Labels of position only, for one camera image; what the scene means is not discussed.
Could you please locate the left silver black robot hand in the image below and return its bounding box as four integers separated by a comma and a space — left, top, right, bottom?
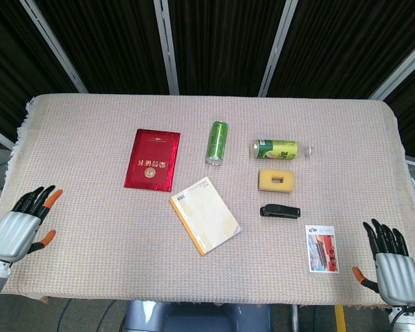
0, 185, 63, 264

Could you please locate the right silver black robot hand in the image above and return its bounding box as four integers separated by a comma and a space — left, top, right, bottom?
352, 218, 415, 307

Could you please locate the black clip device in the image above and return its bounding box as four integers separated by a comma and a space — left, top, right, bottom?
259, 204, 302, 220

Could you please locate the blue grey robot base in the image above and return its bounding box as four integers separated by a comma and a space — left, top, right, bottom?
119, 299, 274, 332

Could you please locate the cream notebook orange spine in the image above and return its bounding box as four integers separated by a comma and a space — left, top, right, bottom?
169, 176, 242, 257

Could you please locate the beige woven tablecloth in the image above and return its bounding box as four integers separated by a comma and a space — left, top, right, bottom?
0, 93, 415, 307

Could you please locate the white bordered picture postcard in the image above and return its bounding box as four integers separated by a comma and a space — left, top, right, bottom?
304, 225, 341, 274

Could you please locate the red certificate folder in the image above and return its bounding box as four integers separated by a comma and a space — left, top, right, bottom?
123, 128, 181, 193

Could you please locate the yellow sponge block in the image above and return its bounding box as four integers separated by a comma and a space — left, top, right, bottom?
258, 168, 295, 192

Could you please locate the green yellow label plastic bottle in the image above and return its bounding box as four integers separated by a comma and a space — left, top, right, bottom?
251, 138, 314, 161

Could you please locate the green drink can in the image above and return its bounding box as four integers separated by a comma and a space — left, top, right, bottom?
205, 120, 229, 166

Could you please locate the grey aluminium partition post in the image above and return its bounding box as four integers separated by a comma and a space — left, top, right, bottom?
258, 0, 298, 98
19, 0, 88, 93
154, 0, 180, 95
369, 48, 415, 101

